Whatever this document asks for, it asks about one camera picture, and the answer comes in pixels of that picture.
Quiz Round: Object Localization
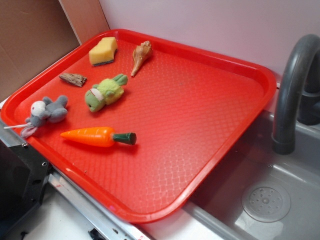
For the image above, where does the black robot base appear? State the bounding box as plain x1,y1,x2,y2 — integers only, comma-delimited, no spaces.
0,142,51,228

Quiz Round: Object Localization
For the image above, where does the brown wood chip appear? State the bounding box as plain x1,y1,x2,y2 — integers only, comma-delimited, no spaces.
59,73,87,88

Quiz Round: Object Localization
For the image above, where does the red plastic tray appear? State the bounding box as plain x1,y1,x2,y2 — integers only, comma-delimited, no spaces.
0,29,276,223

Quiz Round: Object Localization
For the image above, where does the green plush toy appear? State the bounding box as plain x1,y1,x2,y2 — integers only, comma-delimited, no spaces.
84,74,128,113

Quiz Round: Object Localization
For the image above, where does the orange plastic carrot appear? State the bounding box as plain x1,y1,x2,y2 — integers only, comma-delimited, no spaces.
60,127,137,148

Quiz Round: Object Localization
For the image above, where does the brown spiral seashell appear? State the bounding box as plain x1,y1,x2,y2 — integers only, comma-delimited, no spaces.
130,40,153,77

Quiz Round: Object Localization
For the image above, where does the yellow sponge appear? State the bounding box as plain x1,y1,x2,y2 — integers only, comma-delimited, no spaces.
88,37,118,66

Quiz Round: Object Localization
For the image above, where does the grey plush mouse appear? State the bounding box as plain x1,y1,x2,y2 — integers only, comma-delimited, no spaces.
3,95,68,139

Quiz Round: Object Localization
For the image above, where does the grey plastic sink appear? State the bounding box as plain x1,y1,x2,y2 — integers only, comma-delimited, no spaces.
183,109,320,240

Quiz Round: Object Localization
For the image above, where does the grey toy faucet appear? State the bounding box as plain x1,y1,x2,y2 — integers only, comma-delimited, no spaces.
271,34,320,155

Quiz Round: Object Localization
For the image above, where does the brown cardboard box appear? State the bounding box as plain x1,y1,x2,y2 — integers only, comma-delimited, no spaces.
0,0,110,101

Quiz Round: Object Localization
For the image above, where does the silver metal rail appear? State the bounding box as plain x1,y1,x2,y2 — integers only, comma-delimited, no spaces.
48,172,149,240

